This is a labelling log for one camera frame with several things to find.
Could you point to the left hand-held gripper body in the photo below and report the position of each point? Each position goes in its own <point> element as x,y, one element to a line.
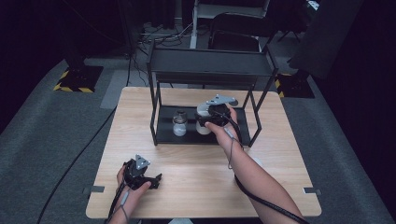
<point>135,172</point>

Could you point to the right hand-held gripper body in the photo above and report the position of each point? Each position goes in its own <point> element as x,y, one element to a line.
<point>219,113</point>

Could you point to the white jar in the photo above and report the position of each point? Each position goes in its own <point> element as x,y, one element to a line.
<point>203,109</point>

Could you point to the black metal shelf rack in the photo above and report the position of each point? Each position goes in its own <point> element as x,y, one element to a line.
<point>211,63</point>

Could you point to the person's right hand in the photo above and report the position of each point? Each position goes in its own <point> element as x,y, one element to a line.
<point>229,137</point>

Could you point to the person's left hand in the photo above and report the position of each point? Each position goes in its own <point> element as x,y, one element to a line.
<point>129,202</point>

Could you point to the glass jar with dark lid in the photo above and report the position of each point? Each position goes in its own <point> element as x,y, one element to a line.
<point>180,127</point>

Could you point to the striped black stand base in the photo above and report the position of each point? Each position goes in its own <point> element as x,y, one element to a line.
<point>294,85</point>
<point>79,79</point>

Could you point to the black chair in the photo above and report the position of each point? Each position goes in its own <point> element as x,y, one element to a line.
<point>236,28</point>

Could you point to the dark curtain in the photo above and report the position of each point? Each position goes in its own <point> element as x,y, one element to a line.
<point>323,34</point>

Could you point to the white metal stand frame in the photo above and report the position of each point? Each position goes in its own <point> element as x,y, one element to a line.
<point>193,28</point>

